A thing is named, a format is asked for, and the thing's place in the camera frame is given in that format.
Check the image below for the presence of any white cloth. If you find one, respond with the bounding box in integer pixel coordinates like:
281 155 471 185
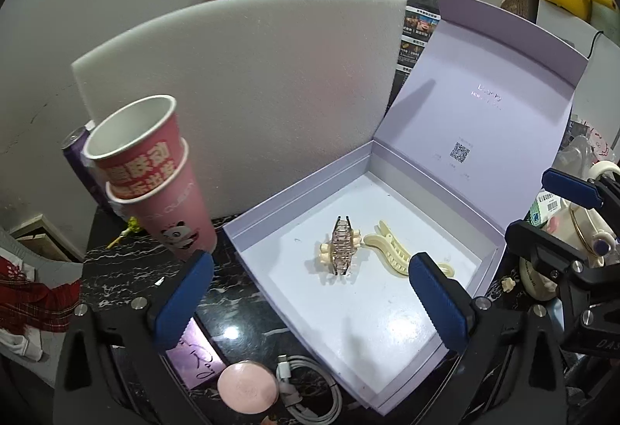
0 328 44 363

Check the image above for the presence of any white charging cable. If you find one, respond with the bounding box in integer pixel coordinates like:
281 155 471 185
276 354 344 425

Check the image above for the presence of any purple drink can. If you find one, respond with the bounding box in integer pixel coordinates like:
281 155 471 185
60 124 117 213

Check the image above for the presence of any pink panda paper cup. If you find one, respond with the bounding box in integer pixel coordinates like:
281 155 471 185
105 139 219 261

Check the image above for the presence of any wooden frame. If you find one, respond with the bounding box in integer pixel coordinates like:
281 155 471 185
10 214 83 263

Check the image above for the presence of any woven round coaster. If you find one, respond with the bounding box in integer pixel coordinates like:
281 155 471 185
499 0 534 19

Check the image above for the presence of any small yellow flower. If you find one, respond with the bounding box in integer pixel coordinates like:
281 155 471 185
107 217 143 249

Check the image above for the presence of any purple box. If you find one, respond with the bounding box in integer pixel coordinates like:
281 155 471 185
165 316 228 389

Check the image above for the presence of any gold bangle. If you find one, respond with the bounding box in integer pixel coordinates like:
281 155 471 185
569 205 616 256

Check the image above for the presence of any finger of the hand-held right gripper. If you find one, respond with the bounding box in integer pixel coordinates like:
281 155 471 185
505 220 620 329
541 167 620 222

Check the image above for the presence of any black printed brochure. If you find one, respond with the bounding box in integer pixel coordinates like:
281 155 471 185
387 5 441 106

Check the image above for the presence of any clear pink hair claw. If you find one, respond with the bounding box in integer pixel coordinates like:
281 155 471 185
317 215 364 278

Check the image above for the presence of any white foam board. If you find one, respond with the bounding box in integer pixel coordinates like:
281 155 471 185
71 0 408 220

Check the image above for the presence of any red plaid cloth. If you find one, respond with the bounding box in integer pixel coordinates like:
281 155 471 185
0 255 83 334

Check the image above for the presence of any black power cable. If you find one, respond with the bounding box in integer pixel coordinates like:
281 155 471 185
584 30 606 60

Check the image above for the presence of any cream hair clip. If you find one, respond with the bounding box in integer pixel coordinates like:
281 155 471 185
363 220 458 279

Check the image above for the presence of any cream round container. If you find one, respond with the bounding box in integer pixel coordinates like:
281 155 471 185
518 255 558 300

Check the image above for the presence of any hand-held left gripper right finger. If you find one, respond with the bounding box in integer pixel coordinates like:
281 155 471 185
408 252 567 425

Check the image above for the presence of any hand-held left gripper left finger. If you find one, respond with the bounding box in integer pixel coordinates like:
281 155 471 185
52 249 216 425

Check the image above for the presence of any pink round compact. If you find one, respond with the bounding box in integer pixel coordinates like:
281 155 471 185
216 360 279 411

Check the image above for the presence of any clear plastic bag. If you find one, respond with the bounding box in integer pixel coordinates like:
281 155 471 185
557 134 596 174

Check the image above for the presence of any lavender gift box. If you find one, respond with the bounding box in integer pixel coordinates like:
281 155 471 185
223 0 589 411

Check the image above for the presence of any pink printed paper cup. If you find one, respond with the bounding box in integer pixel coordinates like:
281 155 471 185
83 94 191 203

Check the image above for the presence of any green white label packet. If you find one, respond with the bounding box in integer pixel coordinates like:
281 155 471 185
528 195 572 227

